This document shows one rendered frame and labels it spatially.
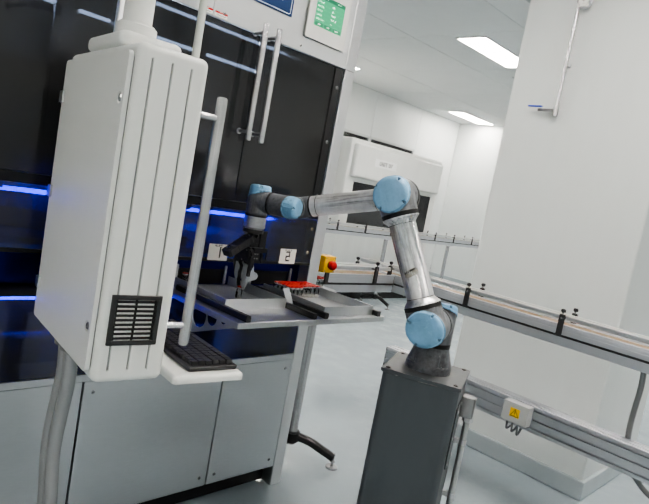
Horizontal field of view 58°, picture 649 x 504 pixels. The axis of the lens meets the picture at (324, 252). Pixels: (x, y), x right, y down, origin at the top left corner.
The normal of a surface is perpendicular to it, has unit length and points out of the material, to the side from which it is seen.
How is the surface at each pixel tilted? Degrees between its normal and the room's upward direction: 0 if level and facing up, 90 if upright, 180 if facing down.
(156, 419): 90
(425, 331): 97
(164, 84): 90
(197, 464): 90
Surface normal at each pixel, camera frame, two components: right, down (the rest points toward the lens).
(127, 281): 0.61, 0.20
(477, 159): -0.69, -0.05
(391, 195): -0.41, -0.10
